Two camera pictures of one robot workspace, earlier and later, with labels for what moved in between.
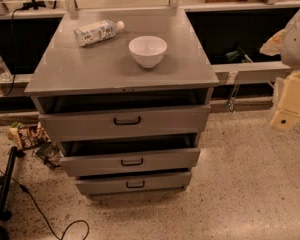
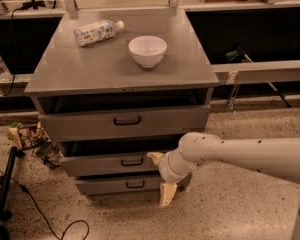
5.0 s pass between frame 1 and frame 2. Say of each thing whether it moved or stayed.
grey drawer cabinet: stayed
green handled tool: stayed
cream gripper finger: moved
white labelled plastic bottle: stayed
